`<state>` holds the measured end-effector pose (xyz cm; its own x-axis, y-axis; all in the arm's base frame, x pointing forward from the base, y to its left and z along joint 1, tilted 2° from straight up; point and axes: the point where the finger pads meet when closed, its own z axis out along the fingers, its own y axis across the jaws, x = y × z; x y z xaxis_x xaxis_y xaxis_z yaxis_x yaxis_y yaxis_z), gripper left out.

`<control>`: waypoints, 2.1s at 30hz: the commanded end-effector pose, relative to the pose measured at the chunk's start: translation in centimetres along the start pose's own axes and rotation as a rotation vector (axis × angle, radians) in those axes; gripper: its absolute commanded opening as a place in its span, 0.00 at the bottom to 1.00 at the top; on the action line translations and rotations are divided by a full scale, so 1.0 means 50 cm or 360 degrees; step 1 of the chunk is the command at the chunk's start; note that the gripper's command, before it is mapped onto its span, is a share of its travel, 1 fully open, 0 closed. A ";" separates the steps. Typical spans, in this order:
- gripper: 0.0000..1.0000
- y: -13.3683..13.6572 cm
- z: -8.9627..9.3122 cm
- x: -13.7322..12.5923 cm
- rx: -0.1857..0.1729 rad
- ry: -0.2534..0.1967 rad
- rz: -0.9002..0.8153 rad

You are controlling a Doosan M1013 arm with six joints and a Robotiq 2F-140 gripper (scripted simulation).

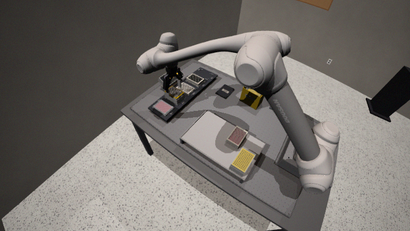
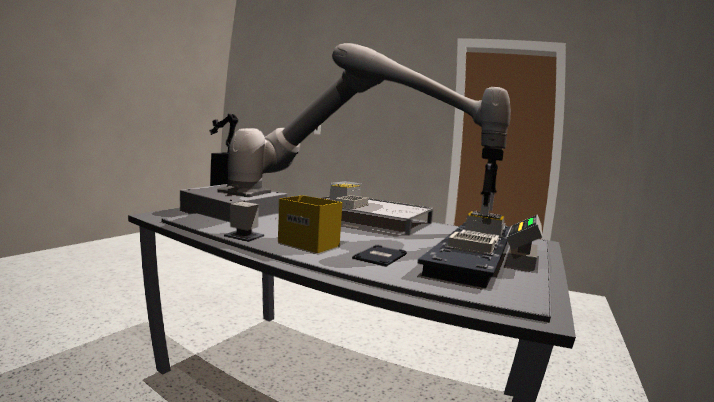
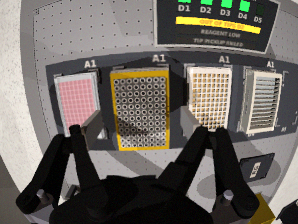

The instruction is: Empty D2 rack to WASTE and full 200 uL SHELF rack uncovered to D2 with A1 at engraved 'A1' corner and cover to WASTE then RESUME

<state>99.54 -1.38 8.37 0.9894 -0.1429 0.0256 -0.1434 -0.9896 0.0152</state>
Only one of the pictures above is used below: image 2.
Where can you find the yellow waste bin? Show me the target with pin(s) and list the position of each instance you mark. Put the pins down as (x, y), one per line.
(309, 223)

